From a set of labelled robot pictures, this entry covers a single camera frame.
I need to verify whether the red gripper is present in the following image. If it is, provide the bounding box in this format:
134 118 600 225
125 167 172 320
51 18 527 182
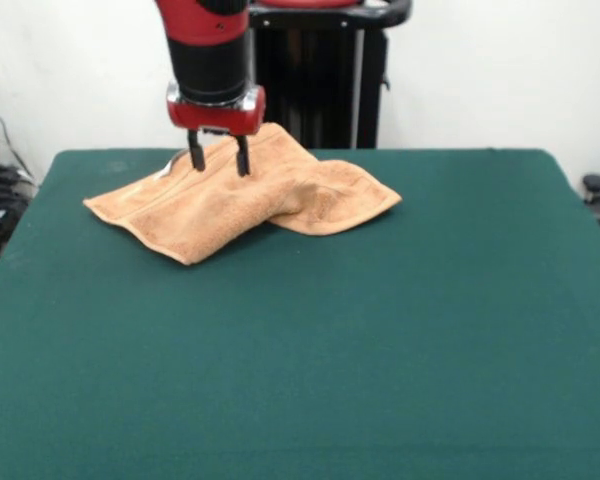
165 82 267 179

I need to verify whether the tan terry towel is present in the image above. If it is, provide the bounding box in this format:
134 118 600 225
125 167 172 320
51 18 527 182
83 122 404 267

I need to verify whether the dark green table cloth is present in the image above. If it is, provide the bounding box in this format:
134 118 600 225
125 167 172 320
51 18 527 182
0 148 600 480

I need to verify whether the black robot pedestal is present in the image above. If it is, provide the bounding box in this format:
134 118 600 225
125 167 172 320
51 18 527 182
247 0 414 150

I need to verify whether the black cable bundle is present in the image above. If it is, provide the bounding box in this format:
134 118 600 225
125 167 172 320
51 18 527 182
0 163 39 221

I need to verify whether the grey cable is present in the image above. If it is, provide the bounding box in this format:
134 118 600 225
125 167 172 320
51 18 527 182
0 92 34 179

